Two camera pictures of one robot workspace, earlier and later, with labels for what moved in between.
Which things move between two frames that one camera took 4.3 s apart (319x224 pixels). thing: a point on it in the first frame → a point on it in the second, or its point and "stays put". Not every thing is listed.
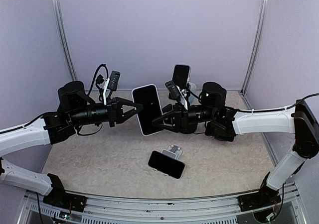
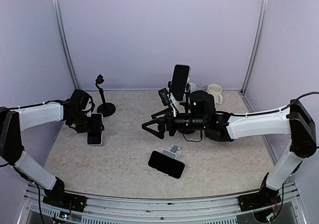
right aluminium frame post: x=259 y=38 stays put
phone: x=148 y=96 → x=94 y=138
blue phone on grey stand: x=166 y=164 stays put
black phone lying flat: x=215 y=130 stays put
